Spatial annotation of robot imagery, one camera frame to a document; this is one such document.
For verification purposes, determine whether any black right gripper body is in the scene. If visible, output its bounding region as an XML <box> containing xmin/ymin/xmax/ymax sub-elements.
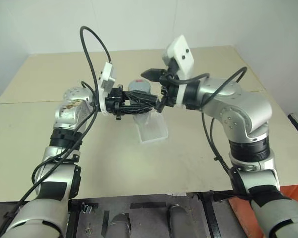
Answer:
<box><xmin>159</xmin><ymin>59</ymin><xmax>181</xmax><ymax>108</ymax></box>

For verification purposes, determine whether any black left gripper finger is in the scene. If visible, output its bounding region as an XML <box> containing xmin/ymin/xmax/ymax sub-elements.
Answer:
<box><xmin>123</xmin><ymin>101</ymin><xmax>158</xmax><ymax>115</ymax></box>

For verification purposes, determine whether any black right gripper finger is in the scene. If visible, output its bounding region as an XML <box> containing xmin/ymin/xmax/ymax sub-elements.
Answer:
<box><xmin>157</xmin><ymin>96</ymin><xmax>170</xmax><ymax>114</ymax></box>
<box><xmin>141</xmin><ymin>68</ymin><xmax>165</xmax><ymax>83</ymax></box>
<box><xmin>124</xmin><ymin>90</ymin><xmax>163</xmax><ymax>104</ymax></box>

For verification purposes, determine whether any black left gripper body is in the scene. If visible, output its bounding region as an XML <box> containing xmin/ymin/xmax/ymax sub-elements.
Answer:
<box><xmin>105</xmin><ymin>85</ymin><xmax>127</xmax><ymax>122</ymax></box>

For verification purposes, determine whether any clear plastic jar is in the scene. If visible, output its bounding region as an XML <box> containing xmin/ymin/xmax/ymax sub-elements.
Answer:
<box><xmin>132</xmin><ymin>94</ymin><xmax>151</xmax><ymax>130</ymax></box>

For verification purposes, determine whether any grey jar lid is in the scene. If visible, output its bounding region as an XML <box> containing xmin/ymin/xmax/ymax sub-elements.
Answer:
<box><xmin>127</xmin><ymin>79</ymin><xmax>152</xmax><ymax>96</ymax></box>

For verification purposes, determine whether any clear plastic box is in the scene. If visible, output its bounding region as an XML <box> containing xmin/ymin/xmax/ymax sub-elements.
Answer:
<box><xmin>138</xmin><ymin>111</ymin><xmax>169</xmax><ymax>144</ymax></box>

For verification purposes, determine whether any long black tape strip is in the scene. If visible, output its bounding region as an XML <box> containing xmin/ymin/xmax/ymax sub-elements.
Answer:
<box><xmin>130</xmin><ymin>201</ymin><xmax>167</xmax><ymax>209</ymax></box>

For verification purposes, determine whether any small metal clip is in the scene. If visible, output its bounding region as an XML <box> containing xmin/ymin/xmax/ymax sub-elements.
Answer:
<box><xmin>81</xmin><ymin>202</ymin><xmax>93</xmax><ymax>214</ymax></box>

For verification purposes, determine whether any grey rounded shape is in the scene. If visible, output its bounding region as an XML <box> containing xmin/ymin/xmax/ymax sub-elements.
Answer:
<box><xmin>110</xmin><ymin>213</ymin><xmax>132</xmax><ymax>238</ymax></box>
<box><xmin>167</xmin><ymin>204</ymin><xmax>189</xmax><ymax>238</ymax></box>

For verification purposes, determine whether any short black tape strip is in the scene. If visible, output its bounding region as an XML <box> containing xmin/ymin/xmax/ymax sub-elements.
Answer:
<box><xmin>102</xmin><ymin>210</ymin><xmax>110</xmax><ymax>234</ymax></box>

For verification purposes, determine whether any orange red panel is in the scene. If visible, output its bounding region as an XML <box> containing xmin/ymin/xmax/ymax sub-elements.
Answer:
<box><xmin>227</xmin><ymin>183</ymin><xmax>298</xmax><ymax>238</ymax></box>

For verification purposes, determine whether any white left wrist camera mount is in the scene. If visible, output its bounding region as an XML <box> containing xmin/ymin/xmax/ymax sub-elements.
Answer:
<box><xmin>98</xmin><ymin>61</ymin><xmax>118</xmax><ymax>117</ymax></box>

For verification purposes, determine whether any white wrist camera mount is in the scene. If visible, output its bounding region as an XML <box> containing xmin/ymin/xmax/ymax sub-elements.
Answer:
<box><xmin>98</xmin><ymin>61</ymin><xmax>118</xmax><ymax>117</ymax></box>
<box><xmin>160</xmin><ymin>34</ymin><xmax>195</xmax><ymax>109</ymax></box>

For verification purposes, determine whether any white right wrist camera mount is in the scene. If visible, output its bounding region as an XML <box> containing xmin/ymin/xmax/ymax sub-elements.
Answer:
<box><xmin>160</xmin><ymin>34</ymin><xmax>195</xmax><ymax>109</ymax></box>

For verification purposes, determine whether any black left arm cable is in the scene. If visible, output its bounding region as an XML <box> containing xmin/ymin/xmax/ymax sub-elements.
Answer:
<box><xmin>0</xmin><ymin>24</ymin><xmax>113</xmax><ymax>235</ymax></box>

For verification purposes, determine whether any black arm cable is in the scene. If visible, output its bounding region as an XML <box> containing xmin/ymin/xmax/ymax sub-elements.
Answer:
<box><xmin>163</xmin><ymin>66</ymin><xmax>249</xmax><ymax>199</ymax></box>
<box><xmin>0</xmin><ymin>24</ymin><xmax>113</xmax><ymax>235</ymax></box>

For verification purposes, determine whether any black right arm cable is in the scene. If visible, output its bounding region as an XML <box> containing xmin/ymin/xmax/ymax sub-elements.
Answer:
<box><xmin>163</xmin><ymin>66</ymin><xmax>249</xmax><ymax>199</ymax></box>

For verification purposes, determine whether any black metal frame bar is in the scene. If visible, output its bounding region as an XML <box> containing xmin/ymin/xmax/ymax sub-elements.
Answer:
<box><xmin>198</xmin><ymin>192</ymin><xmax>222</xmax><ymax>238</ymax></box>

